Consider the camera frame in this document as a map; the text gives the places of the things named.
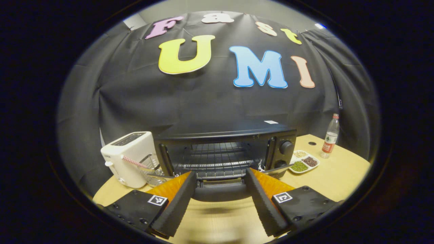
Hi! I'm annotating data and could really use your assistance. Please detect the metal oven rack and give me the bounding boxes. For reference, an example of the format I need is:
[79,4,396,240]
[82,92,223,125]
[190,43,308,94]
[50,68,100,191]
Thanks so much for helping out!
[179,142,265,170]

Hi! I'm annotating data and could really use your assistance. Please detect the clear bottle with red label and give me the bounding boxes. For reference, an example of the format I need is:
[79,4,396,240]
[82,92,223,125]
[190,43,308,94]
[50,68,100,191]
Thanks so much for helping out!
[320,113,340,159]

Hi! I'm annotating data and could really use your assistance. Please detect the white toaster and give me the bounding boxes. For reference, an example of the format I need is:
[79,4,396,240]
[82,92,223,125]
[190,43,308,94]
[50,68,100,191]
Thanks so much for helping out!
[100,131,160,189]

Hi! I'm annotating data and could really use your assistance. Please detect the black electric oven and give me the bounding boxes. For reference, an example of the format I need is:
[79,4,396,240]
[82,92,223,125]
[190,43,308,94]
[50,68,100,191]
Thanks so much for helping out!
[146,120,298,203]

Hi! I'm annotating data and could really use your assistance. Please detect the white divided dish of beans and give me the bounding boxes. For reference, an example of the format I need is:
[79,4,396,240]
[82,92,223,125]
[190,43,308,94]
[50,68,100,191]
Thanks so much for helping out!
[290,149,320,175]

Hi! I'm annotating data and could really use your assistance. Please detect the wire holder with striped handle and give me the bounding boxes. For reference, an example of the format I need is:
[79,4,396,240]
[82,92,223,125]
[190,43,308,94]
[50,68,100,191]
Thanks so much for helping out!
[121,153,174,187]

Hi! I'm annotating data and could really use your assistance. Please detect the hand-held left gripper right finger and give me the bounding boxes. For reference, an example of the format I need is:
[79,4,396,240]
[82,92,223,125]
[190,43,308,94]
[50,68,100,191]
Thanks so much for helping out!
[246,167,341,238]

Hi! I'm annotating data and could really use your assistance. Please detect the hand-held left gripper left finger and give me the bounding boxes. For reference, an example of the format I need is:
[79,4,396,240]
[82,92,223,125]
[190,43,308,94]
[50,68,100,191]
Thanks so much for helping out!
[101,171,197,238]

